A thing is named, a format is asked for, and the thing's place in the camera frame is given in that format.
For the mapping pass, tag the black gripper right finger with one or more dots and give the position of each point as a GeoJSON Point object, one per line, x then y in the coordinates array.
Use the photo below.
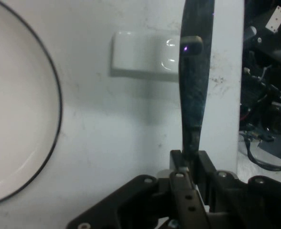
{"type": "Point", "coordinates": [238, 202]}

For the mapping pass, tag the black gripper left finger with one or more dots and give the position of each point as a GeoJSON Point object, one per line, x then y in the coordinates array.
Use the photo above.
{"type": "Point", "coordinates": [178, 205]}

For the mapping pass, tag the white ceramic knife rest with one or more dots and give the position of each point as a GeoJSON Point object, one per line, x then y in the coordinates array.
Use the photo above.
{"type": "Point", "coordinates": [140, 52]}

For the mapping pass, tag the black electronics equipment with wiring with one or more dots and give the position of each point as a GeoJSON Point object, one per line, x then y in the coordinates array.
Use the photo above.
{"type": "Point", "coordinates": [267, 90]}

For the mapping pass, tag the white plate with black rim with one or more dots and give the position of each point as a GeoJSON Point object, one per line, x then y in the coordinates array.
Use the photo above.
{"type": "Point", "coordinates": [18, 100]}

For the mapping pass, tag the white perforated bracket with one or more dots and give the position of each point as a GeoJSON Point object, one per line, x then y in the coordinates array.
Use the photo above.
{"type": "Point", "coordinates": [276, 19]}

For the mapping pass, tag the black table knife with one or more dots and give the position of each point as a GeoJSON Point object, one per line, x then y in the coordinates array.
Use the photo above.
{"type": "Point", "coordinates": [194, 95]}

